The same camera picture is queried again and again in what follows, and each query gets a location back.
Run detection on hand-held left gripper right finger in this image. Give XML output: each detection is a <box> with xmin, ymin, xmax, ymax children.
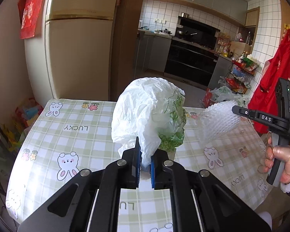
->
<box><xmin>150</xmin><ymin>147</ymin><xmax>272</xmax><ymax>232</ymax></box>

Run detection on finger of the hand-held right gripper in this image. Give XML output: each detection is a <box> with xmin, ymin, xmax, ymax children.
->
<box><xmin>232</xmin><ymin>105</ymin><xmax>256</xmax><ymax>122</ymax></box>

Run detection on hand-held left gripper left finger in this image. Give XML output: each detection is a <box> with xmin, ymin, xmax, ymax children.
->
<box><xmin>17</xmin><ymin>136</ymin><xmax>142</xmax><ymax>232</ymax></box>

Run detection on bubble wrap sheet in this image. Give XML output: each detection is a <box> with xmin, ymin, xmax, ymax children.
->
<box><xmin>197</xmin><ymin>99</ymin><xmax>242</xmax><ymax>148</ymax></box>

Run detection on white plastic bag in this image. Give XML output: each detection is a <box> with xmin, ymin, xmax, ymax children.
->
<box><xmin>111</xmin><ymin>77</ymin><xmax>186</xmax><ymax>167</ymax></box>

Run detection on plastic shopping bags on floor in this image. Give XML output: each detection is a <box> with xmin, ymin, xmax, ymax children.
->
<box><xmin>203</xmin><ymin>86</ymin><xmax>250</xmax><ymax>109</ymax></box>

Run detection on plaid bunny tablecloth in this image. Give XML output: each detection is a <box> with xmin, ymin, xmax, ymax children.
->
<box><xmin>5</xmin><ymin>98</ymin><xmax>273</xmax><ymax>232</ymax></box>

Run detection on red apron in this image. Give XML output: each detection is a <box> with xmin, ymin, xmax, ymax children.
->
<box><xmin>247</xmin><ymin>28</ymin><xmax>290</xmax><ymax>134</ymax></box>

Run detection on wooden box shelf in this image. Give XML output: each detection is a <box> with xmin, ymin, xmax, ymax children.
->
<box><xmin>229</xmin><ymin>41</ymin><xmax>253</xmax><ymax>55</ymax></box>

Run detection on condiment bottles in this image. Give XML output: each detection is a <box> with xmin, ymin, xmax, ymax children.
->
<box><xmin>217</xmin><ymin>41</ymin><xmax>234</xmax><ymax>58</ymax></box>

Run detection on bottles on shelf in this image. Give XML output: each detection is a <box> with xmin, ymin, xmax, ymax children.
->
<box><xmin>237</xmin><ymin>31</ymin><xmax>253</xmax><ymax>45</ymax></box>

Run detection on black oven stove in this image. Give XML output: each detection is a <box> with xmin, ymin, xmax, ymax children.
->
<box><xmin>164</xmin><ymin>37</ymin><xmax>219</xmax><ymax>90</ymax></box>

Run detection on black range hood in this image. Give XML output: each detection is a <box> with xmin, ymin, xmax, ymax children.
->
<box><xmin>177</xmin><ymin>17</ymin><xmax>220</xmax><ymax>41</ymax></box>

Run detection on grey lower kitchen cabinets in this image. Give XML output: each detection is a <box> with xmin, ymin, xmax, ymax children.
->
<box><xmin>135</xmin><ymin>29</ymin><xmax>173</xmax><ymax>73</ymax></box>

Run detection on colourful bags on floor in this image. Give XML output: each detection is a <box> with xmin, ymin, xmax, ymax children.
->
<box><xmin>13</xmin><ymin>99</ymin><xmax>44</xmax><ymax>128</ymax></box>

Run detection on cream refrigerator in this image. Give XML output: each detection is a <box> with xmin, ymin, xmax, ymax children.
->
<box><xmin>24</xmin><ymin>0</ymin><xmax>122</xmax><ymax>102</ymax></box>

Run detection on red hanging cloth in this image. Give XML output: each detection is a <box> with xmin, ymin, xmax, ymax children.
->
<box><xmin>17</xmin><ymin>0</ymin><xmax>50</xmax><ymax>39</ymax></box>

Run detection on wire rack with groceries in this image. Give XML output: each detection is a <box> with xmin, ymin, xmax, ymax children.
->
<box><xmin>226</xmin><ymin>59</ymin><xmax>259</xmax><ymax>95</ymax></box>

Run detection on wooden wall cabinet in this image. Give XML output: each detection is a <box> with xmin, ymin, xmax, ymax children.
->
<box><xmin>245</xmin><ymin>7</ymin><xmax>260</xmax><ymax>27</ymax></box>

